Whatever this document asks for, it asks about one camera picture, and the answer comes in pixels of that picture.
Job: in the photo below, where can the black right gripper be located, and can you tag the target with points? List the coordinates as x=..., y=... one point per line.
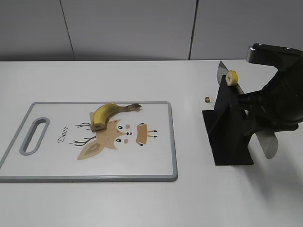
x=278, y=106

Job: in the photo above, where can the white handled kitchen knife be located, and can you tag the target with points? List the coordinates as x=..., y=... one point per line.
x=268, y=141

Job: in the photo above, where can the cut banana slice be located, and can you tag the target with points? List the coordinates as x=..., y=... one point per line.
x=232, y=78

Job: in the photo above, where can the yellow banana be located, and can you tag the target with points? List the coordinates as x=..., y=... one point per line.
x=102, y=115

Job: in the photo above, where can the black knife stand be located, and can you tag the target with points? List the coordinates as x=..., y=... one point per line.
x=224, y=127

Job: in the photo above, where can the white deer cutting board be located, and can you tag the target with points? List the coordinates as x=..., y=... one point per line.
x=54, y=143

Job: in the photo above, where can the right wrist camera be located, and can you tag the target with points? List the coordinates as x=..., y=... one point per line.
x=282, y=58

